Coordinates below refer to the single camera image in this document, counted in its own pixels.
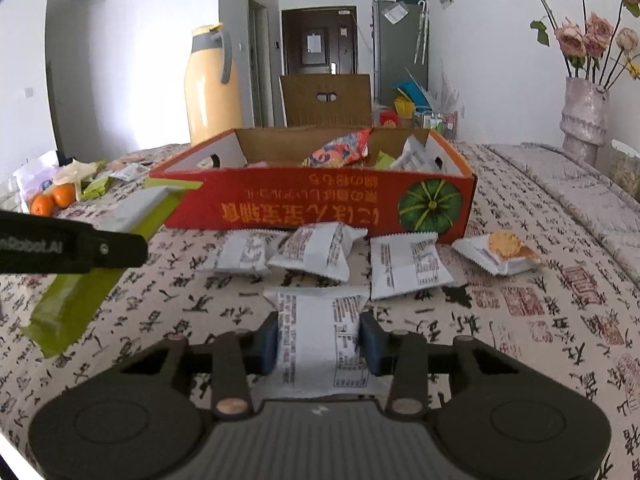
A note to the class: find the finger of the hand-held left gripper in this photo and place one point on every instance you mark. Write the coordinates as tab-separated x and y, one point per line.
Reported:
110	250

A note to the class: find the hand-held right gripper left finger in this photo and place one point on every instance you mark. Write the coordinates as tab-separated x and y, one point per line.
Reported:
267	345

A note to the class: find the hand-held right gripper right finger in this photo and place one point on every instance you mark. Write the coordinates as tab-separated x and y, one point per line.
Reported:
371	345

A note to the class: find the long green white snack packet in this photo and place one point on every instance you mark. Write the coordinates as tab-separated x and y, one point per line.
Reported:
80	300

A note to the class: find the red cardboard box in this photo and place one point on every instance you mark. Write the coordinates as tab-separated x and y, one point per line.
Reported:
300	210

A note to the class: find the pink snack packet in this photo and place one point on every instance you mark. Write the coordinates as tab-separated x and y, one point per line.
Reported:
257	164

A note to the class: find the large red noodle packet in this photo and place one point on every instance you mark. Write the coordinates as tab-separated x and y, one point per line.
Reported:
340	150

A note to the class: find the small green packet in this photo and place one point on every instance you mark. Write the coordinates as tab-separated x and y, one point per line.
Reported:
95	189

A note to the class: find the white plastic bag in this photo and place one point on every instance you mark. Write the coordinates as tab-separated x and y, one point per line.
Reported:
32	177

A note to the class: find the small white packet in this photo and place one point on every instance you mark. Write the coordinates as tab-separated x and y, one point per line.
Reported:
127	172

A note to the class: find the cream crumpled wrapper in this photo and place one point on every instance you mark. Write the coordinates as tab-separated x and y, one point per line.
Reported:
70	172

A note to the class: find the white packet with cracker picture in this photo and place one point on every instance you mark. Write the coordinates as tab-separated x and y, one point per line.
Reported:
500	252

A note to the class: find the yellow thermos jug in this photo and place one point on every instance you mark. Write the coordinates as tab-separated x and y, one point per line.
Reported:
210	100

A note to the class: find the red package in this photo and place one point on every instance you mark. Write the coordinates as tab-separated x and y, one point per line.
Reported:
390	119

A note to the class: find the brown cardboard box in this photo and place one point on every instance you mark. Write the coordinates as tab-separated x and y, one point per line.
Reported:
310	110

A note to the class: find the yellow bag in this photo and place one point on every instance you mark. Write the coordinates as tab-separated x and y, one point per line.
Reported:
404	107

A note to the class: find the grey quilted blanket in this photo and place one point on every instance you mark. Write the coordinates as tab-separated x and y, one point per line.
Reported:
575	195

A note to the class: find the blue plastic folder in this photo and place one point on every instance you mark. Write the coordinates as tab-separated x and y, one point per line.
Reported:
410	91

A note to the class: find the pale dried grass bunch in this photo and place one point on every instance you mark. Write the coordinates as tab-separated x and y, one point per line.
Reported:
447	92

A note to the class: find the dark wooden door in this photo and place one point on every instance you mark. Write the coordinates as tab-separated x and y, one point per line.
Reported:
295	40

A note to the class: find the grey refrigerator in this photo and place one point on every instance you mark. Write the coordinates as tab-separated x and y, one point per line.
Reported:
400	55

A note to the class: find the clear storage jar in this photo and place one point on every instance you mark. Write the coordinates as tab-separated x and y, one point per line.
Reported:
625	167

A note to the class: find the pink ribbed vase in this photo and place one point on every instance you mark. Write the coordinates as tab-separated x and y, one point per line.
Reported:
582	115

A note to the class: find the white umbrella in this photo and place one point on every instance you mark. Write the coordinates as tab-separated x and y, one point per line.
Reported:
422	35

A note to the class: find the paper note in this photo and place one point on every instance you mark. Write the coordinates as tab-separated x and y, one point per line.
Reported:
395	12

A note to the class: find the dried pink rose bouquet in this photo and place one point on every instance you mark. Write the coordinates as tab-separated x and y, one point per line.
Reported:
570	37

